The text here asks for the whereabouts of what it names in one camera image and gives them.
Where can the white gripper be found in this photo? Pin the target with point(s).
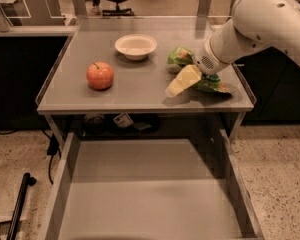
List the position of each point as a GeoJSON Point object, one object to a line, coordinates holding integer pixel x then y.
{"type": "Point", "coordinates": [205, 63]}

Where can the red apple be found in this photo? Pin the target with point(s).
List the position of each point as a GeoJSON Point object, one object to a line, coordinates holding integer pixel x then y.
{"type": "Point", "coordinates": [99, 75]}

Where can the black power adapter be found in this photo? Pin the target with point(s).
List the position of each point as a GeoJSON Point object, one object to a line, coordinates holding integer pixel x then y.
{"type": "Point", "coordinates": [53, 146]}

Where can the white paper bowl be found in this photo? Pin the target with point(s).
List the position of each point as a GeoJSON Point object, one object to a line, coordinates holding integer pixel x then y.
{"type": "Point", "coordinates": [136, 46]}

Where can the white label card inside cabinet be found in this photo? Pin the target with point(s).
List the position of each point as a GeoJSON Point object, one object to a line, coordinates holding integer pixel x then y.
{"type": "Point", "coordinates": [123, 120]}

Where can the green rice chip bag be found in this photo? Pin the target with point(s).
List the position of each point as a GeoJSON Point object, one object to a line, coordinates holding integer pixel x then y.
{"type": "Point", "coordinates": [190, 75]}

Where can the open grey top drawer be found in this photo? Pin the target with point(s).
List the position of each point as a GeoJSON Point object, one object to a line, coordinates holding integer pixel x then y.
{"type": "Point", "coordinates": [149, 189]}

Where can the grey desk back left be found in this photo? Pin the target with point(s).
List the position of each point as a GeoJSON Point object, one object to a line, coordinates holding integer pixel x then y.
{"type": "Point", "coordinates": [32, 12]}

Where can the grey metal cabinet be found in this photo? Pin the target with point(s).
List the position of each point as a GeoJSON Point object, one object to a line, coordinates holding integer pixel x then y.
{"type": "Point", "coordinates": [138, 86]}

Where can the black pole on floor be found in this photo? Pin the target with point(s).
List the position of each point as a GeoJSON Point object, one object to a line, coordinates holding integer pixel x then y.
{"type": "Point", "coordinates": [27, 180]}

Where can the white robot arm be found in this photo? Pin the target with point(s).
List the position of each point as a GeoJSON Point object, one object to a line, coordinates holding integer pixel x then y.
{"type": "Point", "coordinates": [243, 43]}

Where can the dark round object inside cabinet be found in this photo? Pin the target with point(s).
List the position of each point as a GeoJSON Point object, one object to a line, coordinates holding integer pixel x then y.
{"type": "Point", "coordinates": [94, 123]}

